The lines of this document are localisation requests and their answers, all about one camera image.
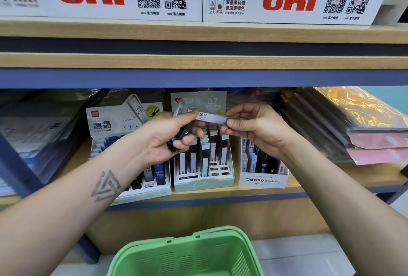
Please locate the green plastic basket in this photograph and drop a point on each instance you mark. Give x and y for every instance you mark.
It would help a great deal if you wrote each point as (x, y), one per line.
(191, 253)

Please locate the dark plastic-wrapped packs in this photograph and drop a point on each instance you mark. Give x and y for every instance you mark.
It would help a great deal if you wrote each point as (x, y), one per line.
(363, 116)

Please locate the person's right hand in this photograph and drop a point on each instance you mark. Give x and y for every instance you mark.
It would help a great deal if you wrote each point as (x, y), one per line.
(264, 127)

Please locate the pale green display box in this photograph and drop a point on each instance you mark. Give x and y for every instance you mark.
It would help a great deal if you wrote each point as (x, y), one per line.
(217, 99)

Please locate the person's right forearm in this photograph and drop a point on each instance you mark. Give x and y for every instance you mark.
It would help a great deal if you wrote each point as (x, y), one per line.
(357, 212)

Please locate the person's left hand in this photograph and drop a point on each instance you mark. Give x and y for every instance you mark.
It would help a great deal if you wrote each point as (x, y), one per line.
(162, 139)

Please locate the clear plastic display box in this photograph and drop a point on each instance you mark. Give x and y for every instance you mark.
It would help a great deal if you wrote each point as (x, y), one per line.
(261, 180)

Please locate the white display box red label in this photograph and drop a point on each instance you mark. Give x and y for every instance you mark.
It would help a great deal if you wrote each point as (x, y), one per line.
(108, 119)

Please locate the stack of wrapped paper packs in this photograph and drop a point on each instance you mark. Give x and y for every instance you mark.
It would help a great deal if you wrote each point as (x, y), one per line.
(32, 139)

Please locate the person's left forearm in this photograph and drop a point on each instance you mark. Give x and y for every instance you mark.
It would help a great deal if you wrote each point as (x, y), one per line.
(57, 221)

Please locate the lead case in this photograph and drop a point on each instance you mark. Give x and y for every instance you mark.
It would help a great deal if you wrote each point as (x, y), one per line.
(212, 118)

